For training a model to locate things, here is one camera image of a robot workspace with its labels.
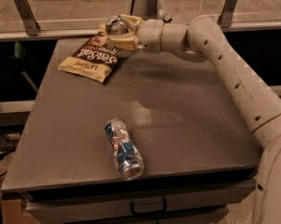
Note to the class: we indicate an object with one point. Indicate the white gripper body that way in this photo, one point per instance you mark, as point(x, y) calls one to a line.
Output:
point(149, 34)

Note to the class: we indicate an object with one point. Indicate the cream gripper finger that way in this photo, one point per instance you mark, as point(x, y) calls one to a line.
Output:
point(129, 41)
point(133, 23)

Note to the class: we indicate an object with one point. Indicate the metal rail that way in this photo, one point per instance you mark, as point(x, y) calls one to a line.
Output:
point(78, 33)

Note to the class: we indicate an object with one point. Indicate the grey drawer with handle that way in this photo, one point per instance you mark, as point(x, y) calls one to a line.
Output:
point(198, 205)

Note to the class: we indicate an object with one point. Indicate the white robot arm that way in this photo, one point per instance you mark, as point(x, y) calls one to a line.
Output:
point(259, 105)

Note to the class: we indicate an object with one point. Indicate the middle metal bracket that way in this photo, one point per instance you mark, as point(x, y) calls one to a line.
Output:
point(151, 8)

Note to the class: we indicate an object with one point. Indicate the right metal bracket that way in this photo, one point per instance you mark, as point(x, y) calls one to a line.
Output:
point(225, 18)

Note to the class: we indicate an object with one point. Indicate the brown chip bag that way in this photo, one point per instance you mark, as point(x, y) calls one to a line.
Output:
point(95, 59)

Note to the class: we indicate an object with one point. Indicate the left metal bracket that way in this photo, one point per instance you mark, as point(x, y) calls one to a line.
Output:
point(31, 26)

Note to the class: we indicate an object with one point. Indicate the green white 7up can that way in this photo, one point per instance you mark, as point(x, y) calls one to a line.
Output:
point(119, 27)

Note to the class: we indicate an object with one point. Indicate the metal bracket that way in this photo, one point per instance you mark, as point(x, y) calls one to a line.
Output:
point(225, 18)
point(31, 26)
point(151, 8)

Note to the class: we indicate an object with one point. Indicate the crushed blue silver can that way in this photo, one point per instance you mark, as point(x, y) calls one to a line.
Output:
point(128, 161)

